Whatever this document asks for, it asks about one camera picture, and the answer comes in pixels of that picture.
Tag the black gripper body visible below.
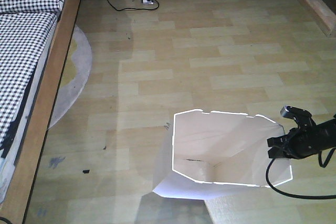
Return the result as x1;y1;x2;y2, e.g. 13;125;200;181
285;128;321;159

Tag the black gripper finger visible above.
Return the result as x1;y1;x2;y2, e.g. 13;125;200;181
267;135;288;147
268;148;288;159

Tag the white plastic trash bin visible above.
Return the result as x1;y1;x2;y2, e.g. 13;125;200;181
153;109;293;200

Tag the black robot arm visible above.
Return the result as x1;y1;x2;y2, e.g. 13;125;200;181
267;115;335;159

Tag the wooden furniture base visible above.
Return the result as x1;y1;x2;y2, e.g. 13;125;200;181
298;0;335;37

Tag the floor power outlet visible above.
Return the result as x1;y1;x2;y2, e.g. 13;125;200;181
141;0;154;5

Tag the grey round rug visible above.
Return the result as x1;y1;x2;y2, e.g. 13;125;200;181
48;25;92;128

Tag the black white checkered bedding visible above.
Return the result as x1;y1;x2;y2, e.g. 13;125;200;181
1;0;65;158

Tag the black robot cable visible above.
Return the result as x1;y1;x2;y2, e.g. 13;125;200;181
265;147;336;199

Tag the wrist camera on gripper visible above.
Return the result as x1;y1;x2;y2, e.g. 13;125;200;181
280;105;316;127

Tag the black power cord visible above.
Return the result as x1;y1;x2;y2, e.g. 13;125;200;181
101;0;160;12

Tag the wooden bed frame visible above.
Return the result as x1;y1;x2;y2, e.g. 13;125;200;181
1;0;80;223

